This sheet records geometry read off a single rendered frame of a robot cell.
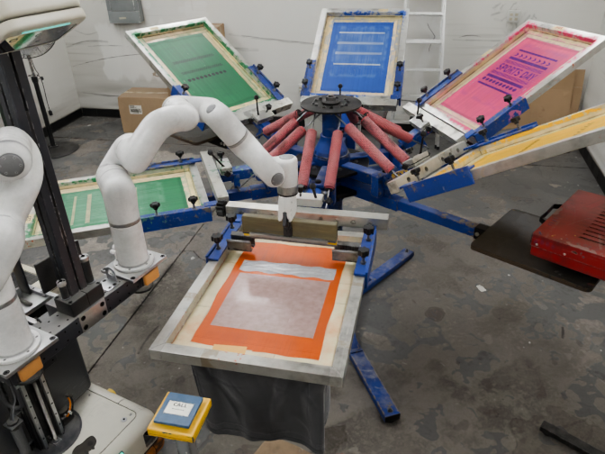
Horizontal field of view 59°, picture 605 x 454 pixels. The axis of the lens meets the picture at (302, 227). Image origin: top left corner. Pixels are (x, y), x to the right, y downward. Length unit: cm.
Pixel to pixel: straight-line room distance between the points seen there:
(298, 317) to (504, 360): 162
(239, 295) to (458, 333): 168
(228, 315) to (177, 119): 66
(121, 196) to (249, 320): 56
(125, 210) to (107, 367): 164
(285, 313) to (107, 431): 103
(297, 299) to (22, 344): 84
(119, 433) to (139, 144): 130
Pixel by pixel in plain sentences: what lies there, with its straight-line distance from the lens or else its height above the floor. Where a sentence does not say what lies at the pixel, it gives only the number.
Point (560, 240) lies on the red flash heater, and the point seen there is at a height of 110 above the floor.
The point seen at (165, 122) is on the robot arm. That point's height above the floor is 159.
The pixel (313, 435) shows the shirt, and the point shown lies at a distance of 188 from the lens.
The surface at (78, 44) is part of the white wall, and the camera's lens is 716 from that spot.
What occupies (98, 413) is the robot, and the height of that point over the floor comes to 28.
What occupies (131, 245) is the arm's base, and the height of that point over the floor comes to 123.
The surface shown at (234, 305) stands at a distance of 183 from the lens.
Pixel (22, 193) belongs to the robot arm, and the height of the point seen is 157.
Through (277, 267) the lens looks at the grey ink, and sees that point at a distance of 199.
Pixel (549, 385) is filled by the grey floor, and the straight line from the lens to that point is 308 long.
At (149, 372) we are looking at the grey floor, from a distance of 307.
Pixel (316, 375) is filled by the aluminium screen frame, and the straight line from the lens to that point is 153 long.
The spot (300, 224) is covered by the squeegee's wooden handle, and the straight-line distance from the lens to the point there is 192.
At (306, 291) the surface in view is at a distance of 187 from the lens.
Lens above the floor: 208
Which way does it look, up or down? 30 degrees down
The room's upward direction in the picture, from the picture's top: 2 degrees counter-clockwise
